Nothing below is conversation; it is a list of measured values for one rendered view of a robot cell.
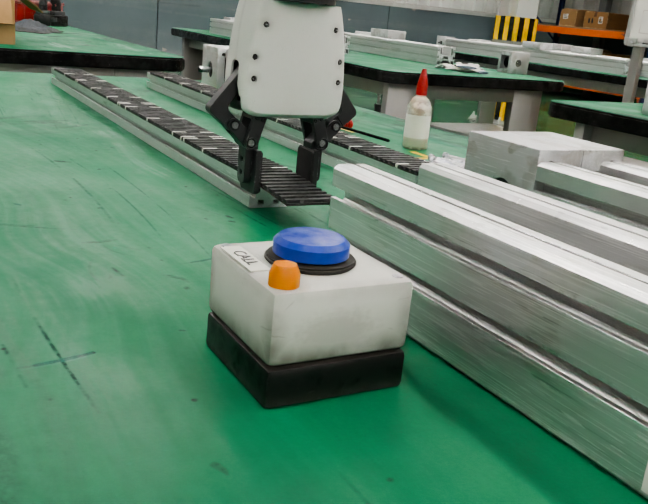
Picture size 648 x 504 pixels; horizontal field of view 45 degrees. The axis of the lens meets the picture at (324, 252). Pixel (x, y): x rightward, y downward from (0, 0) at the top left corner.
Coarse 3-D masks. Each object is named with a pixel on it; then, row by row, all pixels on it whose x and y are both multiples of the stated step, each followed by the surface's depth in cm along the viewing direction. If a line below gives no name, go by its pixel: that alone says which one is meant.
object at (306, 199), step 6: (282, 198) 67; (288, 198) 67; (294, 198) 67; (300, 198) 67; (306, 198) 67; (312, 198) 67; (318, 198) 68; (324, 198) 68; (330, 198) 68; (288, 204) 66; (294, 204) 66; (300, 204) 66; (306, 204) 67; (312, 204) 67; (318, 204) 67; (324, 204) 68
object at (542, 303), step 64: (384, 192) 49; (448, 192) 55; (512, 192) 50; (384, 256) 49; (448, 256) 43; (512, 256) 39; (576, 256) 37; (640, 256) 41; (448, 320) 44; (512, 320) 39; (576, 320) 36; (640, 320) 33; (512, 384) 40; (576, 384) 36; (640, 384) 33; (576, 448) 36; (640, 448) 33
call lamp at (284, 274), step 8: (280, 264) 36; (288, 264) 36; (296, 264) 36; (272, 272) 36; (280, 272) 36; (288, 272) 36; (296, 272) 36; (272, 280) 36; (280, 280) 36; (288, 280) 36; (296, 280) 36; (280, 288) 36; (288, 288) 36; (296, 288) 36
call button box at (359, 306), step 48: (240, 288) 39; (336, 288) 37; (384, 288) 39; (240, 336) 39; (288, 336) 37; (336, 336) 38; (384, 336) 39; (288, 384) 37; (336, 384) 39; (384, 384) 40
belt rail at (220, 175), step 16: (64, 80) 142; (80, 96) 132; (96, 96) 123; (112, 112) 117; (128, 112) 108; (128, 128) 108; (144, 128) 104; (160, 144) 96; (176, 144) 91; (176, 160) 91; (192, 160) 87; (208, 160) 82; (208, 176) 83; (224, 176) 81; (240, 192) 76
